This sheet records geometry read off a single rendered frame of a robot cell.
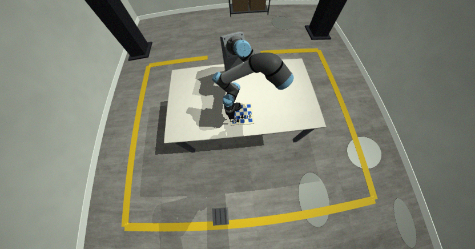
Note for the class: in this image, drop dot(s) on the blue and cream chessboard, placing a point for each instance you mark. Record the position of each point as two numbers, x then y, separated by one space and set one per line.
246 109

